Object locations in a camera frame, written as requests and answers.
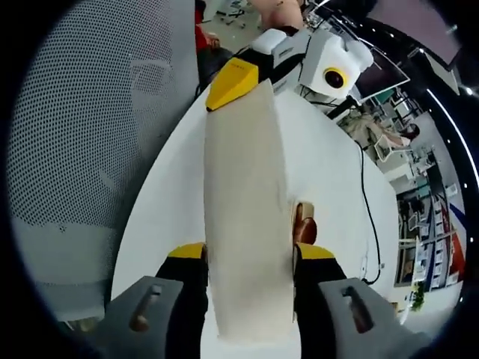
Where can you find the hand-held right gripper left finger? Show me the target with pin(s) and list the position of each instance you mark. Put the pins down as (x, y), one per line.
(172, 299)

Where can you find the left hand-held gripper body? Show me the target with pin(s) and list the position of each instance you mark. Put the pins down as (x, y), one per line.
(322, 56)

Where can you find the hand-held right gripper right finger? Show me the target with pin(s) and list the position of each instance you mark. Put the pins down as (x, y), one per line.
(337, 306)

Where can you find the brown wooden spoon utensil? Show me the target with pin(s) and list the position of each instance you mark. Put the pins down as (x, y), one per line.
(307, 231)

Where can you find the beige cutlery case lid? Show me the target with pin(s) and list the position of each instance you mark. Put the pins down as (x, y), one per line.
(243, 205)

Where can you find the black monitor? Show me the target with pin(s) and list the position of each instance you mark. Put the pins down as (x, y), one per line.
(385, 63)

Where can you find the green potted plant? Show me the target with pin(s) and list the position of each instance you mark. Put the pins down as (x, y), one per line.
(417, 297)

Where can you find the shelf with white bins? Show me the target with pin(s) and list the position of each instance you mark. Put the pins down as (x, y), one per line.
(430, 239)

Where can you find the grey mesh chair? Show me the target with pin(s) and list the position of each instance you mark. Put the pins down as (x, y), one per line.
(93, 131)

